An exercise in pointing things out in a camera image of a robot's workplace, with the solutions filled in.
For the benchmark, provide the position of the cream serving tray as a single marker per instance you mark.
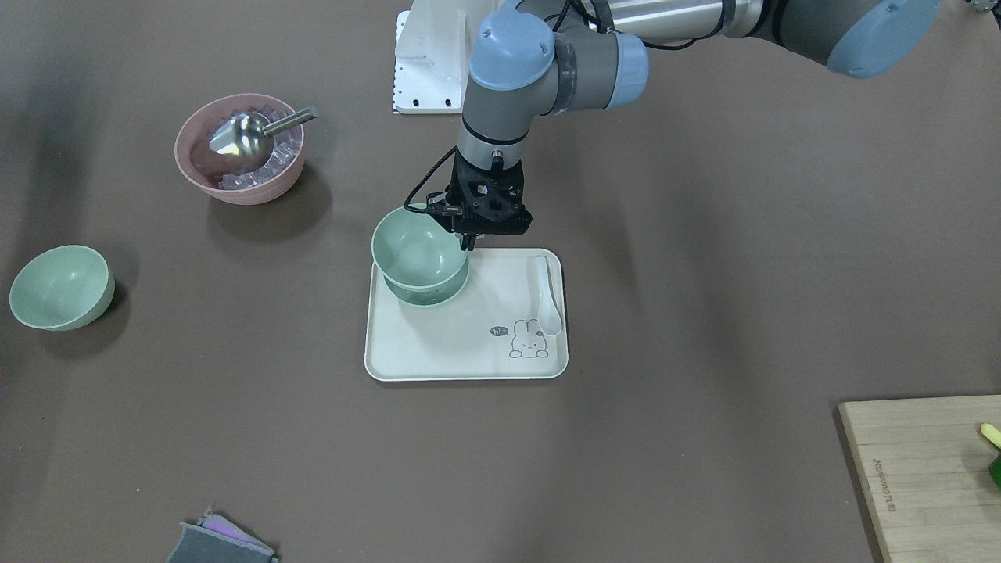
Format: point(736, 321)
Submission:
point(489, 331)

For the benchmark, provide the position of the bamboo cutting board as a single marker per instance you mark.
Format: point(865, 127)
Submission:
point(923, 467)

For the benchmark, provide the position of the green lime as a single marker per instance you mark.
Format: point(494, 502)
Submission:
point(994, 471)

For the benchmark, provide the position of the green bowl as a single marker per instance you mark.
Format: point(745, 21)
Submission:
point(64, 288)
point(431, 297)
point(413, 251)

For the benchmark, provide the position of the pink bowl with ice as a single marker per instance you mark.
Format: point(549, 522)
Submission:
point(227, 179)

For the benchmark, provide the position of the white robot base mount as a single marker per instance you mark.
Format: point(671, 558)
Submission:
point(433, 42)

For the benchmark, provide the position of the metal scoop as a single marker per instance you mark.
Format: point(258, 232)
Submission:
point(245, 141)

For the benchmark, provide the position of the white ceramic spoon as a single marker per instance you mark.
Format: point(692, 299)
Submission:
point(549, 316)

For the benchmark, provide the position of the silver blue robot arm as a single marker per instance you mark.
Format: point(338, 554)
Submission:
point(537, 58)

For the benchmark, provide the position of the green bowl on tray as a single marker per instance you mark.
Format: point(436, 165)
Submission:
point(431, 297)

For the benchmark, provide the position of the grey folded cloth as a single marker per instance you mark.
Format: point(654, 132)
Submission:
point(215, 538)

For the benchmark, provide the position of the yellow plastic knife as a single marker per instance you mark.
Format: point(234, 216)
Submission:
point(991, 433)

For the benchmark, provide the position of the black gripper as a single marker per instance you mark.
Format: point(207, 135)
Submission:
point(467, 240)

